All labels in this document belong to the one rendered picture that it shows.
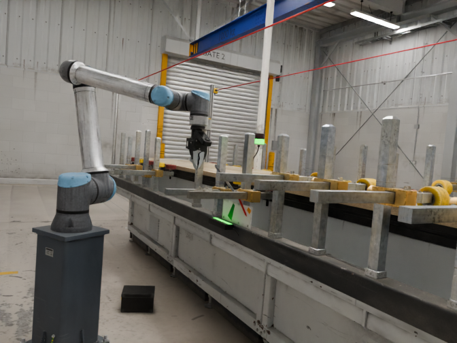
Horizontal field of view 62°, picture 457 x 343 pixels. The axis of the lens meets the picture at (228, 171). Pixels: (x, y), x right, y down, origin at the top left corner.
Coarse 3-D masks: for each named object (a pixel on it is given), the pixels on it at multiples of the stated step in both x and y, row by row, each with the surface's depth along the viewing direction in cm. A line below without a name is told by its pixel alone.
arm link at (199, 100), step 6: (192, 90) 183; (192, 96) 182; (198, 96) 181; (204, 96) 181; (186, 102) 182; (192, 102) 182; (198, 102) 181; (204, 102) 181; (192, 108) 182; (198, 108) 181; (204, 108) 182; (192, 114) 182; (198, 114) 181; (204, 114) 182
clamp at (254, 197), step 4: (240, 188) 181; (248, 192) 171; (252, 192) 169; (256, 192) 171; (260, 192) 172; (248, 196) 171; (252, 196) 170; (256, 196) 171; (244, 200) 174; (248, 200) 171; (252, 200) 170; (256, 200) 171
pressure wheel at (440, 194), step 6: (426, 186) 118; (432, 186) 117; (438, 186) 119; (426, 192) 118; (432, 192) 116; (438, 192) 115; (444, 192) 117; (432, 198) 117; (438, 198) 115; (444, 198) 115; (420, 204) 119; (426, 204) 118; (432, 204) 116; (438, 204) 114; (444, 204) 116
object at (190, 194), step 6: (192, 192) 159; (198, 192) 160; (204, 192) 161; (210, 192) 163; (216, 192) 164; (222, 192) 166; (228, 192) 168; (234, 192) 170; (240, 192) 172; (264, 192) 180; (192, 198) 159; (198, 198) 160; (204, 198) 162; (210, 198) 163; (216, 198) 165; (222, 198) 166; (228, 198) 168; (234, 198) 169; (240, 198) 171; (246, 198) 172; (264, 198) 177; (270, 198) 179
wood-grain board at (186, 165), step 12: (180, 168) 282; (192, 168) 268; (204, 168) 281; (228, 168) 313; (240, 168) 331; (288, 192) 173; (300, 192) 166; (348, 204) 143; (360, 204) 138; (372, 204) 134
